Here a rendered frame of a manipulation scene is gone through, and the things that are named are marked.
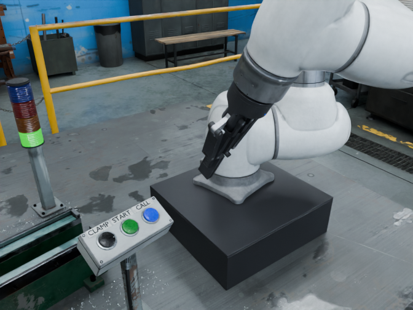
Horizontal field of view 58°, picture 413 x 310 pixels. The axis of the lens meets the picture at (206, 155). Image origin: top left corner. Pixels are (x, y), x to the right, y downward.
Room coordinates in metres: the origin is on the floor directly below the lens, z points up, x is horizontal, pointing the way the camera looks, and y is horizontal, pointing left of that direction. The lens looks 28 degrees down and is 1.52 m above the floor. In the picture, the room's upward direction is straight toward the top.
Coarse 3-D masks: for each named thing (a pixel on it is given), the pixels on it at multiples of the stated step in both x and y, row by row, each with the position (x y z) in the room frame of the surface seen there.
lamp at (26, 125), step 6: (36, 114) 0.98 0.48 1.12; (18, 120) 0.95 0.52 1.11; (24, 120) 0.95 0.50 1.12; (30, 120) 0.96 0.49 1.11; (36, 120) 0.97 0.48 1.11; (18, 126) 0.95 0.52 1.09; (24, 126) 0.95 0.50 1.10; (30, 126) 0.95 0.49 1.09; (36, 126) 0.97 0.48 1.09; (24, 132) 0.95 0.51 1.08; (30, 132) 0.95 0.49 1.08
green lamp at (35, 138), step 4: (36, 132) 0.96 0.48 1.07; (40, 132) 0.98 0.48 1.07; (20, 136) 0.96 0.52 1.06; (24, 136) 0.95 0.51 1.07; (28, 136) 0.95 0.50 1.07; (32, 136) 0.95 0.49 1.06; (36, 136) 0.96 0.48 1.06; (40, 136) 0.97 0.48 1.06; (24, 140) 0.95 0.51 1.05; (28, 140) 0.95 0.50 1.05; (32, 140) 0.95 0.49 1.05; (36, 140) 0.96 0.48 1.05; (40, 140) 0.97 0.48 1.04; (24, 144) 0.95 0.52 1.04; (28, 144) 0.95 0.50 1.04; (32, 144) 0.95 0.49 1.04; (36, 144) 0.96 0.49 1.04; (40, 144) 0.97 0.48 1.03
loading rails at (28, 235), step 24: (72, 216) 0.78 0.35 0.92; (24, 240) 0.69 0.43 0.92; (48, 240) 0.71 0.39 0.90; (72, 240) 0.69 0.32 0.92; (0, 264) 0.63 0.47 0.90; (24, 264) 0.61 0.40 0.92; (48, 264) 0.61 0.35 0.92; (72, 264) 0.64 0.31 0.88; (0, 288) 0.54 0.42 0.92; (24, 288) 0.57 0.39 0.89; (48, 288) 0.60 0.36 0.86; (72, 288) 0.64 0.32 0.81; (96, 288) 0.64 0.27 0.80
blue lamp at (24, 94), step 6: (30, 84) 0.99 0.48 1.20; (12, 90) 0.95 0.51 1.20; (18, 90) 0.95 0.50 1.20; (24, 90) 0.96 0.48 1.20; (30, 90) 0.98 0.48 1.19; (12, 96) 0.95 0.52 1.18; (18, 96) 0.95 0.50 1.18; (24, 96) 0.96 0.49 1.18; (30, 96) 0.97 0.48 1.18; (18, 102) 0.95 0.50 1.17
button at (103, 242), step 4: (104, 232) 0.53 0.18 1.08; (108, 232) 0.53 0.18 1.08; (100, 236) 0.52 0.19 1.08; (104, 236) 0.52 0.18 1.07; (108, 236) 0.52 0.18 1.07; (112, 236) 0.52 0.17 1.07; (100, 240) 0.51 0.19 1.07; (104, 240) 0.51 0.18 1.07; (108, 240) 0.51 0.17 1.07; (112, 240) 0.52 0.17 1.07; (100, 244) 0.51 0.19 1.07; (104, 244) 0.51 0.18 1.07; (108, 244) 0.51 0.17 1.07; (112, 244) 0.51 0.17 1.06
